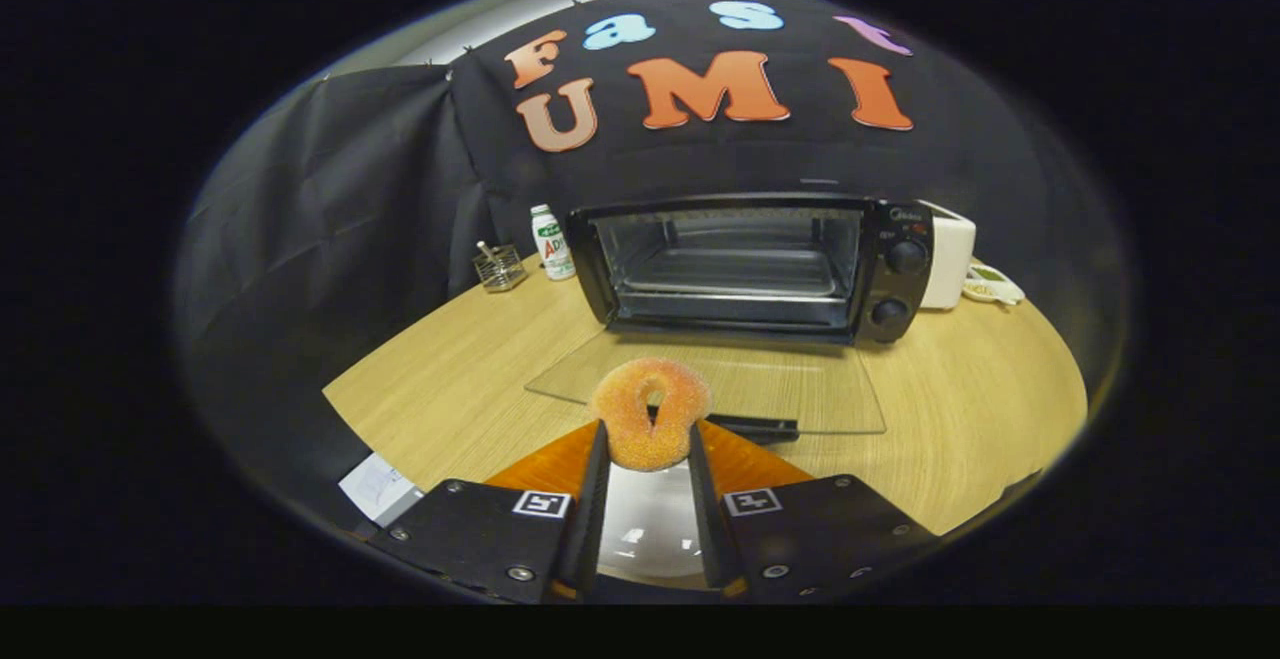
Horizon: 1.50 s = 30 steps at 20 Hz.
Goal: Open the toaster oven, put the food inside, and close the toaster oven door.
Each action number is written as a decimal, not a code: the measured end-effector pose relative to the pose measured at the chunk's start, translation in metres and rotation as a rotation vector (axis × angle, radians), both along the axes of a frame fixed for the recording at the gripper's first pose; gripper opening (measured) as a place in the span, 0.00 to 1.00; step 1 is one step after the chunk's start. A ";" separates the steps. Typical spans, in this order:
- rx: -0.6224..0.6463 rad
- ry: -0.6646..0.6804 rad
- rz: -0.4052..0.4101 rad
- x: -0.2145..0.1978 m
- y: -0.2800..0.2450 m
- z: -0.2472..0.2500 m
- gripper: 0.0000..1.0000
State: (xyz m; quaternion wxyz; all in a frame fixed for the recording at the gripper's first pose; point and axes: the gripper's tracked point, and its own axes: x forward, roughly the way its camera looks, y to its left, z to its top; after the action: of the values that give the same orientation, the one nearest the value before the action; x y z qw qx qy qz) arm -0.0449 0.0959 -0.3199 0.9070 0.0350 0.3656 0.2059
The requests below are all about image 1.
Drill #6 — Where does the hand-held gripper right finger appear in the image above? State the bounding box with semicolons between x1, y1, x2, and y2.
688;419;941;602

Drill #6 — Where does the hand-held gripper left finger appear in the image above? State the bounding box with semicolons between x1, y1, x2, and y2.
365;419;611;605

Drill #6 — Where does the sugared orange donut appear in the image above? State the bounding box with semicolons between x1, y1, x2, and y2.
588;357;713;472

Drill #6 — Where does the black toaster oven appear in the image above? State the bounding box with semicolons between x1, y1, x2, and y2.
525;194;936;445

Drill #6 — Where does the white bread toaster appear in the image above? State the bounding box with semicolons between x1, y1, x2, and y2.
918;201;977;310

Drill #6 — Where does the white oval plate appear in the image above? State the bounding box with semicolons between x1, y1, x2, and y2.
597;461;706;582

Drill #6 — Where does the white paper sheet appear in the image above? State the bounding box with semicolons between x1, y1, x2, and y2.
338;452;426;528

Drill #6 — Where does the white bottle green label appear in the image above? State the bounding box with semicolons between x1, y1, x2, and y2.
530;204;577;282

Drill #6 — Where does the white divided dish with beans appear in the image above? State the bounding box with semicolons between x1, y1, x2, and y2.
962;259;1026;306

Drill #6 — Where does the black backdrop cloth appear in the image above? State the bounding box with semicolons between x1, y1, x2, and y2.
175;0;1131;510

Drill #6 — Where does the clear wire-framed holder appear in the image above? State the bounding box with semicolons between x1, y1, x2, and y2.
472;244;529;293

